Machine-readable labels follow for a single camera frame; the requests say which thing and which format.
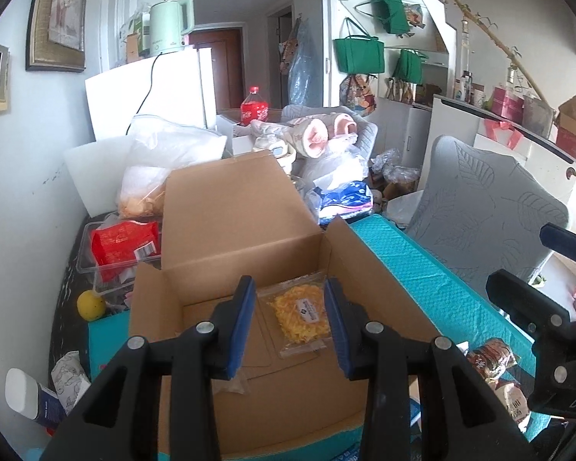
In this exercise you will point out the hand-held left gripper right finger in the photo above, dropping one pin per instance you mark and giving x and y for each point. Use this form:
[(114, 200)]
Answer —
[(336, 326)]

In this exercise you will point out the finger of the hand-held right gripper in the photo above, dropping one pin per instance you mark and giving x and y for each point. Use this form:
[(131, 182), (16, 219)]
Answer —
[(523, 302), (561, 242)]

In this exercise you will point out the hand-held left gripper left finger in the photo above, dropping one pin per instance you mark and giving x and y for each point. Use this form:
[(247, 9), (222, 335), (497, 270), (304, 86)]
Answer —
[(242, 326)]

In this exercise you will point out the yellow snack packet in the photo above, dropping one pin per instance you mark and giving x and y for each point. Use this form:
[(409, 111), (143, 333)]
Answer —
[(302, 314)]

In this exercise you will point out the small green toy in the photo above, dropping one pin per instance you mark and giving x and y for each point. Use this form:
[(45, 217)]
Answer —
[(538, 279)]

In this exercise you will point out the grey leaf pattern chair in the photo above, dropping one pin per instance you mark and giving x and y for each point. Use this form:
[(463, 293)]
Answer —
[(480, 201)]

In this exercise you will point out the teal bubble mat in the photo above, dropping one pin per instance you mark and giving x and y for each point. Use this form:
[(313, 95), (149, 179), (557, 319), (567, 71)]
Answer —
[(413, 273)]

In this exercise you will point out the small open cardboard box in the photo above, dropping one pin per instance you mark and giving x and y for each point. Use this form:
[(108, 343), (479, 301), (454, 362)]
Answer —
[(573, 134)]

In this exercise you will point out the pink ribbon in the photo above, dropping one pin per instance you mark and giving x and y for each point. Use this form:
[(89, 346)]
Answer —
[(511, 139)]

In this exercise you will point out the blue white tissue pack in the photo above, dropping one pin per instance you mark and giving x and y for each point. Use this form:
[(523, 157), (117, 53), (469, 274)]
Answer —
[(345, 199)]

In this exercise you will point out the silver box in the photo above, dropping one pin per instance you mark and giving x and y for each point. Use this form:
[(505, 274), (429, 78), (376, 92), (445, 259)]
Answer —
[(537, 115)]

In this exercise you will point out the red snack bag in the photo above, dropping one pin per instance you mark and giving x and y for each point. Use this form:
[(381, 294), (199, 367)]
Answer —
[(120, 245)]

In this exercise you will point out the pink gift box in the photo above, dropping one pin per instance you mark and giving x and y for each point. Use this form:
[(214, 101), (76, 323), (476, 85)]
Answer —
[(506, 103)]

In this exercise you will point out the yellow lemon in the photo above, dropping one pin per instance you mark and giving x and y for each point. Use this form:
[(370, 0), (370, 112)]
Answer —
[(91, 306)]

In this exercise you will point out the white plastic bag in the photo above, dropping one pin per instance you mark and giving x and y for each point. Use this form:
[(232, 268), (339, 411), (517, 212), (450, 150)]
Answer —
[(333, 168)]

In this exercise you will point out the white cabinet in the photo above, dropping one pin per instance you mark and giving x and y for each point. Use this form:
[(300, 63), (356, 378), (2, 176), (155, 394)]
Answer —
[(453, 120)]

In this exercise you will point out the clear plastic container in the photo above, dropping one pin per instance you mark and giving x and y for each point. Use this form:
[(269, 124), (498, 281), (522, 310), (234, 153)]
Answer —
[(89, 269)]

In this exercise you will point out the crumpled clear plastic bags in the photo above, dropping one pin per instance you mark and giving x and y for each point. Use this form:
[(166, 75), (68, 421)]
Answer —
[(398, 170)]

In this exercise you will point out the white patterned wrapper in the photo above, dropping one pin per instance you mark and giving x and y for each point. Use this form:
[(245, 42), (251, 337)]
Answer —
[(69, 379)]

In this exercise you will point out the white jug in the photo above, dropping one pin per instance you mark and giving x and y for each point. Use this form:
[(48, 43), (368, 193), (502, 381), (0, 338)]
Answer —
[(273, 146)]

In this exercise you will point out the white box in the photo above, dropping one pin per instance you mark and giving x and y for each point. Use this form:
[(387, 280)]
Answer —
[(240, 141)]

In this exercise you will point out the clear plastic bag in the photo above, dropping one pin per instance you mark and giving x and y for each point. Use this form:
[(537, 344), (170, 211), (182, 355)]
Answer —
[(163, 153)]

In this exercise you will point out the bamboo branch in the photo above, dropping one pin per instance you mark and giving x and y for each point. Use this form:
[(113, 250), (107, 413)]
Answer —
[(513, 54)]

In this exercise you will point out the white foam board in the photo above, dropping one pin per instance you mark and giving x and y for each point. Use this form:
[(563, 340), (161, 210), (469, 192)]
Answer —
[(96, 173)]

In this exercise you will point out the red cola bottle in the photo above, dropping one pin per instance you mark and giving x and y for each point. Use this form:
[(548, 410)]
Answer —
[(254, 108)]

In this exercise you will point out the white capped blue bottle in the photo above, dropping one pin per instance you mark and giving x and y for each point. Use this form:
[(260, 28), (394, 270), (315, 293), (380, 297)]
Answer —
[(24, 389)]

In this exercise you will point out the white refrigerator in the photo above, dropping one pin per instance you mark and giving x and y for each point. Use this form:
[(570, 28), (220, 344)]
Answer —
[(173, 86)]

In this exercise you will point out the blue plastic garment bag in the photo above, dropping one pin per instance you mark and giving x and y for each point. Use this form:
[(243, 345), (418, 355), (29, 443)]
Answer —
[(305, 72)]

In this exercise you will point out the green electric kettle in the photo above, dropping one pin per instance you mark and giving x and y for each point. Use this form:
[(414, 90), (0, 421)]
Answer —
[(168, 24)]

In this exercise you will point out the green white bag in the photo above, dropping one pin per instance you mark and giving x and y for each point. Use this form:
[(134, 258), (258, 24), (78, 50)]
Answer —
[(134, 29)]

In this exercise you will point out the framed picture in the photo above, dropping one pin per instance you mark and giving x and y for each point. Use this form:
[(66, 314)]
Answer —
[(62, 9)]

